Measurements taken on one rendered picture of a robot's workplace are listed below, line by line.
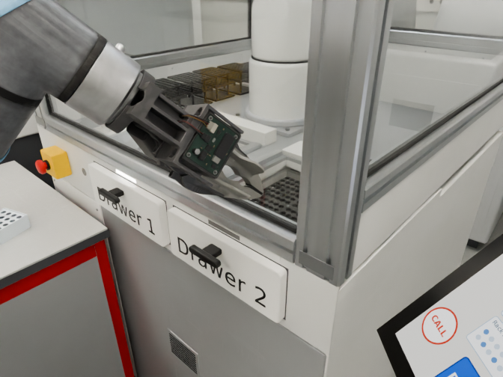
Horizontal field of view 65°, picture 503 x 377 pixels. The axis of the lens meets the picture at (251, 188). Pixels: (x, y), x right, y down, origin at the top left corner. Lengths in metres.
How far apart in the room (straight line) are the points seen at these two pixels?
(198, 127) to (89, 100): 0.11
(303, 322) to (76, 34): 0.52
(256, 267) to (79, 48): 0.43
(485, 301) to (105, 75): 0.43
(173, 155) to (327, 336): 0.40
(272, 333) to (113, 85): 0.53
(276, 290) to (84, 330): 0.71
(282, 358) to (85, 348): 0.67
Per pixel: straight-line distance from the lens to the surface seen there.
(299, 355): 0.76
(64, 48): 0.40
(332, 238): 0.57
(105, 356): 1.36
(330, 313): 0.64
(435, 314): 0.49
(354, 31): 0.46
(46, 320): 1.17
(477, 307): 0.47
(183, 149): 0.41
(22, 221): 1.16
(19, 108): 0.42
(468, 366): 0.46
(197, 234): 0.75
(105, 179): 0.99
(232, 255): 0.70
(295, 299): 0.67
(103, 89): 0.40
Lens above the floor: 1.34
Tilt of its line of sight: 29 degrees down
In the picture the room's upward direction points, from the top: straight up
